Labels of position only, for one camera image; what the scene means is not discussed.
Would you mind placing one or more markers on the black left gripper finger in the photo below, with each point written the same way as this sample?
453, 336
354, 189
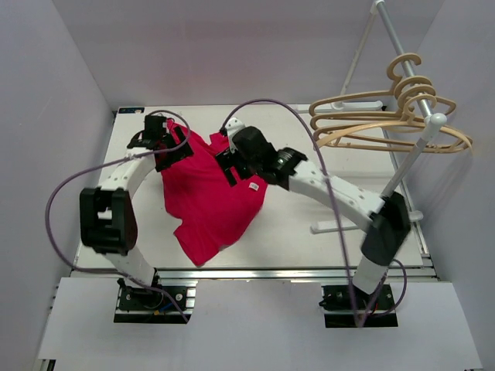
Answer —
183, 135
165, 160

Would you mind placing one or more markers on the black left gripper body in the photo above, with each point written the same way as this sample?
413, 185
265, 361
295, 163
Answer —
168, 141

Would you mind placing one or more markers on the beige hanger middle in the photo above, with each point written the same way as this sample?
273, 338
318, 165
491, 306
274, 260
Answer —
420, 88

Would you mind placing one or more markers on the beige hanger rear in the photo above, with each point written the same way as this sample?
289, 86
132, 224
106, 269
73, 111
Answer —
348, 102

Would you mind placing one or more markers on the red t shirt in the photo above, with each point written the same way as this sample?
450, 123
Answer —
214, 215

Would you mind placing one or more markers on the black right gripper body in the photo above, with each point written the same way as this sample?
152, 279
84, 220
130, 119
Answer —
246, 168

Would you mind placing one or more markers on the blue label sticker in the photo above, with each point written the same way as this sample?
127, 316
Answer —
131, 110

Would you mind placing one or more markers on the aluminium table rail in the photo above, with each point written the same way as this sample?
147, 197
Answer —
412, 272

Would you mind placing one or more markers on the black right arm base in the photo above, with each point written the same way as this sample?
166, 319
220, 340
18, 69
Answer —
338, 313

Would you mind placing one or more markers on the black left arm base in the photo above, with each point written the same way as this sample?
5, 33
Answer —
136, 305

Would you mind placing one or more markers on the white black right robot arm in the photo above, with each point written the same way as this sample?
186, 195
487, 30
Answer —
384, 219

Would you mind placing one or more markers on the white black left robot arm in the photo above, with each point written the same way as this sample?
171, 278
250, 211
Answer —
107, 219

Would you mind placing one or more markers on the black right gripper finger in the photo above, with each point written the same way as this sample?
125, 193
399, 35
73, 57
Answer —
232, 176
225, 156

